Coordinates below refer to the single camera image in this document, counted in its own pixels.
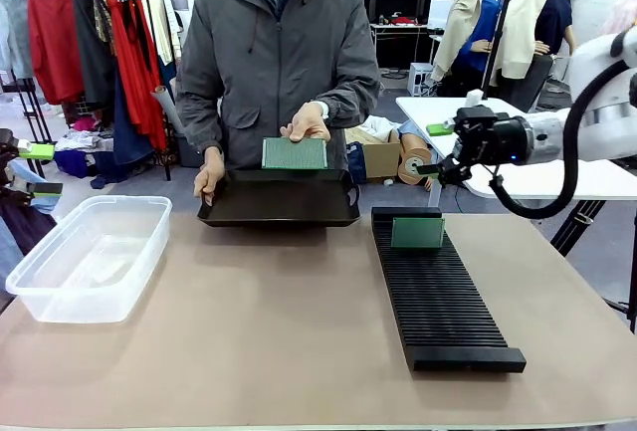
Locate white flat panel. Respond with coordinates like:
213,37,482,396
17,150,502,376
427,0,455,30

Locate brown cardboard box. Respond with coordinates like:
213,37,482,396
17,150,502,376
345,125,403,184

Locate green perforated circuit board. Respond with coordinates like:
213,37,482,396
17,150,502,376
261,135,329,172
390,215,447,251

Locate clear plastic storage box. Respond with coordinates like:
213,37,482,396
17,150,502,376
4,194,173,324

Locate mannequin in beige coat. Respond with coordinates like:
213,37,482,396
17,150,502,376
431,0,505,85

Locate person in grey jacket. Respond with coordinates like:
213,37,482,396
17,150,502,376
174,0,382,173

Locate white crumpled cloth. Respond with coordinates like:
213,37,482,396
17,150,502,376
357,114,399,136

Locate white patterned cloth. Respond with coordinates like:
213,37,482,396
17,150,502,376
55,129,114,152

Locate blue denim cloth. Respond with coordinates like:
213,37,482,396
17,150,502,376
346,140,368,183

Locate white wire crate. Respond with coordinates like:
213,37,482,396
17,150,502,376
407,62,435,99

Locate person's right hand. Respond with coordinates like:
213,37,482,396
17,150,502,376
193,145,226,206

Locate white paper roll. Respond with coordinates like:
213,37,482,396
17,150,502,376
150,85,186,134

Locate person's left hand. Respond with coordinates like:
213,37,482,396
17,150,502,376
280,101,332,142

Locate black tripod legs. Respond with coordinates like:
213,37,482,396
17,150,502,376
549,199,607,258

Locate black slotted PCB rack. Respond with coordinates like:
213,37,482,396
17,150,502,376
370,205,528,373

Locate dark grey storage bin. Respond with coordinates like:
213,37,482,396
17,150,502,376
172,131,200,169

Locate mannequin in navy top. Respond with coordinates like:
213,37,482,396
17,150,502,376
497,0,578,79

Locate black tripod pole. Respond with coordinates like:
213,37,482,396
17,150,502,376
484,0,519,88

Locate pale grey-blue garment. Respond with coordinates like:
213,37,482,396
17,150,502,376
0,0,36,80

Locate red jacket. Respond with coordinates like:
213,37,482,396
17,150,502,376
27,0,86,107

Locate black chair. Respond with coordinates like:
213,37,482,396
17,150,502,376
511,54,554,114

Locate light blue cloth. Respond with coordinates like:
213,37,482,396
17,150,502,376
7,157,59,216

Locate black plastic tray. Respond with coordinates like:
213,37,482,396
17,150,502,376
197,167,361,229

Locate dark navy cloth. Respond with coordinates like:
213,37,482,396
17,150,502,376
0,199,57,258

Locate tan mannequin torso, blue shorts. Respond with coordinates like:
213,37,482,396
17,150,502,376
396,119,442,192

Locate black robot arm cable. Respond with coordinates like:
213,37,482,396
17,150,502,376
488,57,633,221

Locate pink fluffy garment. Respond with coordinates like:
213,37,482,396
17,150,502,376
601,0,637,37

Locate black coat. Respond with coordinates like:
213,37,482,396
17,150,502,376
73,0,118,113

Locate royal blue cloth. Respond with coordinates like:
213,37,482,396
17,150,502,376
53,149,99,178

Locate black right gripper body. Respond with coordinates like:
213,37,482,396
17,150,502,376
453,106,534,166

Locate navy blue skirt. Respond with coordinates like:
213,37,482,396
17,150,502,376
112,72,155,166

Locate person's left forearm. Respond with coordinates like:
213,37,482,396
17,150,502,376
318,80,382,128

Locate cream garment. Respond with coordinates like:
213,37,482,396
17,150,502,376
146,0,183,67

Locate white table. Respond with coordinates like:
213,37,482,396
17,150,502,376
395,96,637,202

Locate person's right forearm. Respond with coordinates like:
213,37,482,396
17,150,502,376
174,87,224,153

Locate brown patterned scarf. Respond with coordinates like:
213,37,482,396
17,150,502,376
94,0,113,44

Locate red dress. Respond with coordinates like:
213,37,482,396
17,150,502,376
106,0,168,151

